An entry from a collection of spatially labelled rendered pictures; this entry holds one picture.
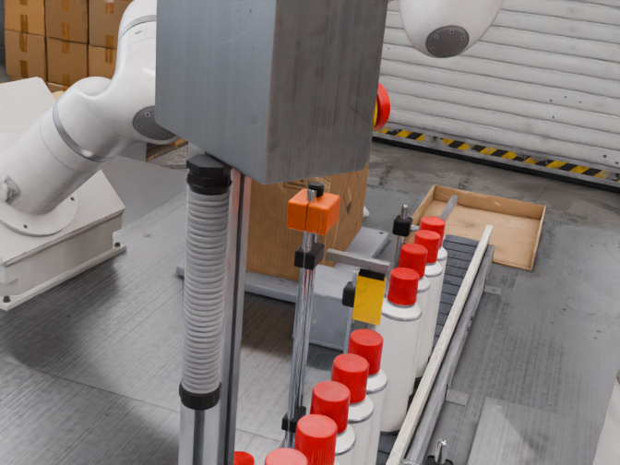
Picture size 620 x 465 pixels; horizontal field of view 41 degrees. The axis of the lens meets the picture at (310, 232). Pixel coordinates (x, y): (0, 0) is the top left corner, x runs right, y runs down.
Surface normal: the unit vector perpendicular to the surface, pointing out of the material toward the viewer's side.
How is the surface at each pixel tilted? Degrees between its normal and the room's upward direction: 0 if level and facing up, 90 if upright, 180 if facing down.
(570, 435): 0
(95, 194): 47
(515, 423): 0
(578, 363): 0
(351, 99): 90
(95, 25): 90
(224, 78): 90
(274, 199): 90
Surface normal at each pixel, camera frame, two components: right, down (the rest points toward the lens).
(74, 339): 0.09, -0.92
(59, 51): -0.41, 0.26
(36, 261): 0.89, 0.24
